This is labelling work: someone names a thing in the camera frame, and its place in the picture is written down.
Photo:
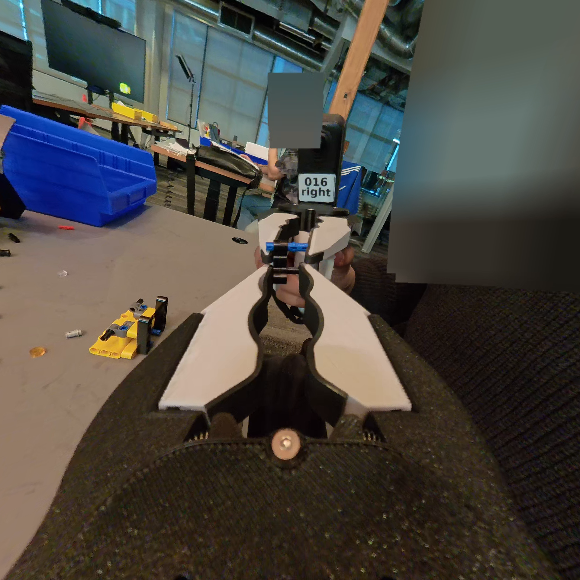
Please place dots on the black light stand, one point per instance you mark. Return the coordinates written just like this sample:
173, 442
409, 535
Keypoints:
185, 72

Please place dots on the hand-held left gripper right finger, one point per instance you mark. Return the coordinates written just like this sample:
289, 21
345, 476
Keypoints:
358, 358

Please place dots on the large black monitor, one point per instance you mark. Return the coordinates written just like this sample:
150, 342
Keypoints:
90, 50

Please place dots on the white table leg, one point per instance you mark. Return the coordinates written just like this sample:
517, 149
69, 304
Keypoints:
378, 217

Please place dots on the metal ventilation duct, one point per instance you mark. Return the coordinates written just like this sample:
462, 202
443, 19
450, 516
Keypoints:
389, 40

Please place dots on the black bag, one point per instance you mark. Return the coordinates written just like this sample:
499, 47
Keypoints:
226, 161

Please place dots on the person's right hand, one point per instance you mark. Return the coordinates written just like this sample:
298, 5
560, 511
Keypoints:
344, 272

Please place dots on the wooden office desk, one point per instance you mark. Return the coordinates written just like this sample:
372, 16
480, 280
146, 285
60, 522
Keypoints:
68, 106

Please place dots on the wooden pillar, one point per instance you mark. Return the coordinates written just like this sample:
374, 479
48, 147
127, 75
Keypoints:
358, 59

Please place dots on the small yellow toy brick assembly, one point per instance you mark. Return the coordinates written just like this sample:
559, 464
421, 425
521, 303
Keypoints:
113, 344

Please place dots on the black beam with blue pins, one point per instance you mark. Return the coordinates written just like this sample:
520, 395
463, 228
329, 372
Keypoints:
279, 260

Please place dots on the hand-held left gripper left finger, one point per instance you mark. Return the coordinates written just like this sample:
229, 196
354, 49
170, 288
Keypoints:
217, 353

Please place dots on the blue striped jacket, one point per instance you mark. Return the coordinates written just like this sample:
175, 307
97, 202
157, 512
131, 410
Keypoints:
351, 181

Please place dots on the blue storage bin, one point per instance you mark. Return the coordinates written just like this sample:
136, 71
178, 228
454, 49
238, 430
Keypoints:
68, 172

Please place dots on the dark side monitor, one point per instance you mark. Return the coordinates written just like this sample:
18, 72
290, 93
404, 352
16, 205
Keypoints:
16, 72

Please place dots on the light grey toy pin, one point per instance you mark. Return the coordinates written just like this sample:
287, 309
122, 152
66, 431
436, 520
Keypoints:
74, 334

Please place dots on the orange round stud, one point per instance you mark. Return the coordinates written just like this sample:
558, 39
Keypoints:
38, 352

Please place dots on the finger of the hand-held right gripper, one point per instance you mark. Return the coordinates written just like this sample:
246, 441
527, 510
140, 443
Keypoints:
267, 229
333, 235

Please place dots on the wooden desk with black legs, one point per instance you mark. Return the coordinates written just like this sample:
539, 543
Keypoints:
191, 190

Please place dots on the scattered small black connectors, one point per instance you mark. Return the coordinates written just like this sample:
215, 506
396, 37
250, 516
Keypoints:
13, 238

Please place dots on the yellow boxes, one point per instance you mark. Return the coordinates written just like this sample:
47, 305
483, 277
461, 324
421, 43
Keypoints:
131, 112

